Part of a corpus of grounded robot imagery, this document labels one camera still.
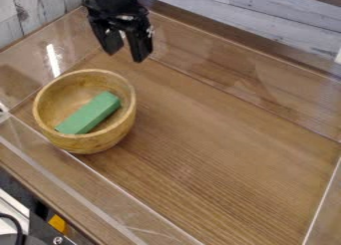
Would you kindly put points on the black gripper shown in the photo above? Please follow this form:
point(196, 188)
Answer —
point(111, 16)

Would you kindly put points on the green rectangular block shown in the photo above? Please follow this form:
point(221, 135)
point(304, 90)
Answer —
point(89, 116)

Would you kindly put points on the brown wooden bowl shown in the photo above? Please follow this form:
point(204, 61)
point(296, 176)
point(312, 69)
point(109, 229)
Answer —
point(70, 92)

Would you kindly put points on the clear acrylic front barrier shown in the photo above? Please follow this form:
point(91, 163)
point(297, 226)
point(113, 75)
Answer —
point(107, 215)

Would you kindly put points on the yellow black device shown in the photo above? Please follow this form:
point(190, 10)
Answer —
point(43, 231)

